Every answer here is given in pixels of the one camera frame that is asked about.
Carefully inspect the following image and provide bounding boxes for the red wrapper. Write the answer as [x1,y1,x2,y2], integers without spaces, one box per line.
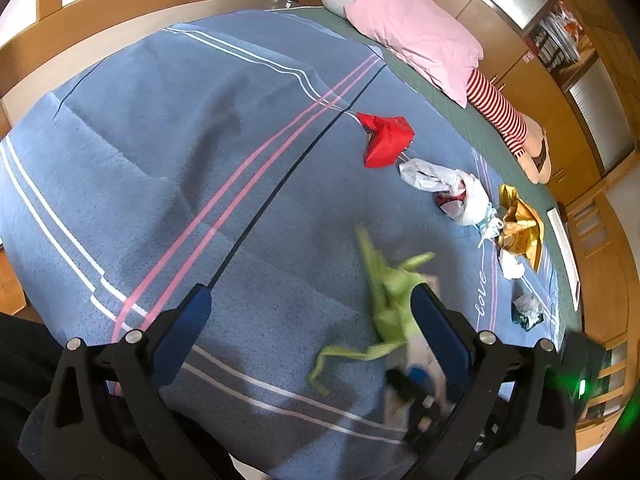
[356,112,416,169]

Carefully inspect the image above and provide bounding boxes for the light green plastic strip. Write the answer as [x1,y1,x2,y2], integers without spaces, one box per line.
[307,225,437,394]

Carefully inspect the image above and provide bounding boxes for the clear plastic tube package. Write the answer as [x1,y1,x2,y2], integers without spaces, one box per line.
[390,335,446,411]

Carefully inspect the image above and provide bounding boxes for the wooden wall cabinets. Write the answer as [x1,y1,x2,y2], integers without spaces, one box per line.
[439,0,603,188]

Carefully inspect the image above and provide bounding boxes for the white plastic bag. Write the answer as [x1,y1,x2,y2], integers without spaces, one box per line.
[398,157,490,227]

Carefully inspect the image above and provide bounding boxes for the gold foil wrapper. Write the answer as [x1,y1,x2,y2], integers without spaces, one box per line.
[498,184,545,274]

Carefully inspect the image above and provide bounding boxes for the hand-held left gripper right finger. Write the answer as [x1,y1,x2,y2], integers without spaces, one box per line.
[410,282,582,480]

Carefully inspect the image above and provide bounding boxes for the shelf niche with books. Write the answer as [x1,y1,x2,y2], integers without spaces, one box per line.
[519,1,597,74]

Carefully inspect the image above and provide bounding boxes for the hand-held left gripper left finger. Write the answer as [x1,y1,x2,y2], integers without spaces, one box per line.
[20,283,232,480]

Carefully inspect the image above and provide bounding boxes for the crumpled white paper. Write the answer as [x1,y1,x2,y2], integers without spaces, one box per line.
[499,249,525,281]

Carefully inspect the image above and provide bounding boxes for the pale blue twisted wrapper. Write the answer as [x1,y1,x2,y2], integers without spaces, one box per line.
[476,203,504,249]

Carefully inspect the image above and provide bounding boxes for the blue striped blanket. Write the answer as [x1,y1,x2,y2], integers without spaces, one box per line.
[0,9,562,467]

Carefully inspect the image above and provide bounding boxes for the white flat board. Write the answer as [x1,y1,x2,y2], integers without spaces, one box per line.
[546,207,582,302]

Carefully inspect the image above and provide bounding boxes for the teal crumpled wrapper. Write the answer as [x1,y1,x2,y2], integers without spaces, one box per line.
[511,293,545,332]

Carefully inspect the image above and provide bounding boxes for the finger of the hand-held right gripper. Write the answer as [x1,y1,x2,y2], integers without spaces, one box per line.
[384,367,448,443]

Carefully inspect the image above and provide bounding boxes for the wooden bunk bed frame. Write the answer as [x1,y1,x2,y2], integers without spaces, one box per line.
[0,0,640,441]

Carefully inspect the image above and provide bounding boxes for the pale blue pillow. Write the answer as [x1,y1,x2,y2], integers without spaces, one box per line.
[320,0,362,17]

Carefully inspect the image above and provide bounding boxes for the striped plush toy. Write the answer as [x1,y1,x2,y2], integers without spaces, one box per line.
[465,67,552,186]

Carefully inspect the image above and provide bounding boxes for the pink pillow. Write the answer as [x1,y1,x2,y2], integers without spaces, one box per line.
[344,0,485,109]

